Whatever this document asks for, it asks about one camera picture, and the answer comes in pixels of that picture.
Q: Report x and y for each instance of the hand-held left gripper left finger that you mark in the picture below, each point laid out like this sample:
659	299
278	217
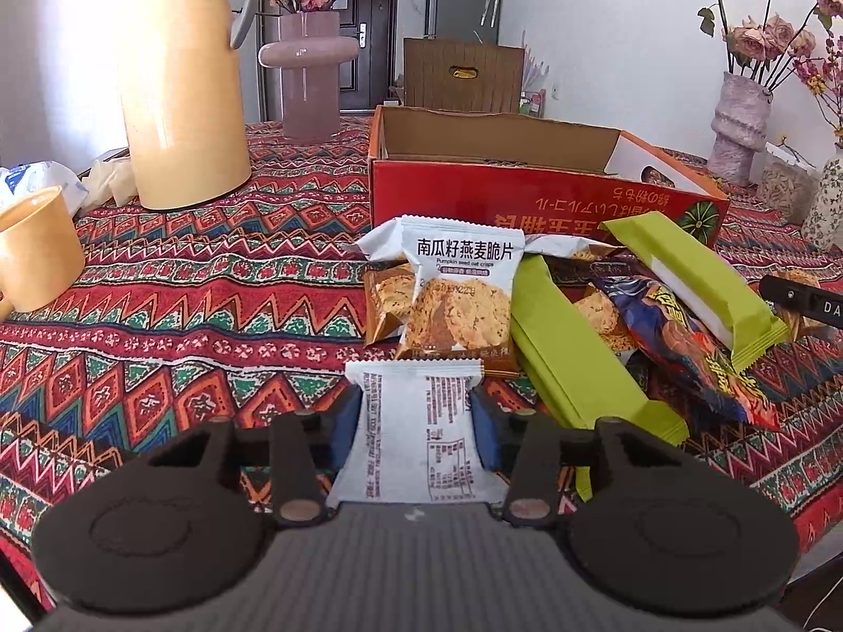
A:
344	431

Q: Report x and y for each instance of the white plastic bag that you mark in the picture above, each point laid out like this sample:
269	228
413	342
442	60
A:
39	178

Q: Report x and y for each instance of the colourful chip bag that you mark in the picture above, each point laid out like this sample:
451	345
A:
678	349

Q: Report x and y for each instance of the yellow and red flower sprigs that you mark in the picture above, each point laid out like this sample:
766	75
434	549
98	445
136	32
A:
816	82

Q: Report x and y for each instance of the pink vase with flowers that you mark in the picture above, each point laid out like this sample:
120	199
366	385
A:
375	26

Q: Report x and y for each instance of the white pampas grass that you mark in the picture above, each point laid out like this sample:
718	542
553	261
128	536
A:
535	69

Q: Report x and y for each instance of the white oat crisp packet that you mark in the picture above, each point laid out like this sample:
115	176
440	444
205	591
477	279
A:
461	303
415	434
382	243
560	247

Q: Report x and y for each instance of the green snack packet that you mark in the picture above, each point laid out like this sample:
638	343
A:
573	355
724	270

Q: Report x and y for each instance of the red cardboard box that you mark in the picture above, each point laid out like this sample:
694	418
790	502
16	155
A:
448	191

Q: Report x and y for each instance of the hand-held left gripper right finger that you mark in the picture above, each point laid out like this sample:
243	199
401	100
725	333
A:
488	431

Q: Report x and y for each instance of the beige cloth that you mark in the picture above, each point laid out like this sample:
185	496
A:
109	178

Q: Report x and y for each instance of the pink textured vase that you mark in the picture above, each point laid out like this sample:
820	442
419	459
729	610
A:
737	131

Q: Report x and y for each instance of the yellow thermos jug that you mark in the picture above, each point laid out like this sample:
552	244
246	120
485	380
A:
184	112

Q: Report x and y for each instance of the dried pink rose bouquet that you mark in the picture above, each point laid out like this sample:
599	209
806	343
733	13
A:
751	36

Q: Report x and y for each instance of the brown snack packet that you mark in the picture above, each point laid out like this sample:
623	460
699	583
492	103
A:
385	306
606	322

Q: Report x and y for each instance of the floral ceramic vase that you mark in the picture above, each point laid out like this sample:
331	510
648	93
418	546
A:
828	204

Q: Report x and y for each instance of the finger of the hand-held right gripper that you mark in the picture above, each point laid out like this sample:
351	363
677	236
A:
790	293

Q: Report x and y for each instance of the storage rack with bottles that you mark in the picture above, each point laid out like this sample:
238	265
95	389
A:
532	104

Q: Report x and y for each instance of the yellow mug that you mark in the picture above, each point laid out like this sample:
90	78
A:
39	257

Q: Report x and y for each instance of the clear storage jar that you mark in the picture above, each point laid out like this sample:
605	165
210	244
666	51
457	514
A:
787	184

